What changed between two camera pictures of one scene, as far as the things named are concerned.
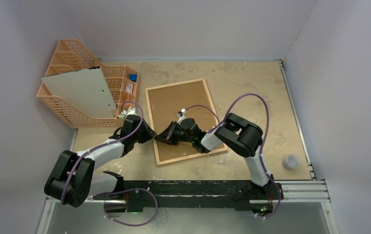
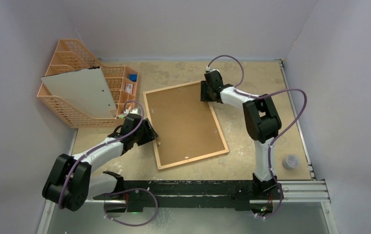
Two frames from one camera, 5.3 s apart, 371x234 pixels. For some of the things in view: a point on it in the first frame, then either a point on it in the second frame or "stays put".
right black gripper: x=173 y=133 to x=205 y=93
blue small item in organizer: x=133 y=77 stays put
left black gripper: x=149 y=134 stays put
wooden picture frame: x=165 y=102 stays put
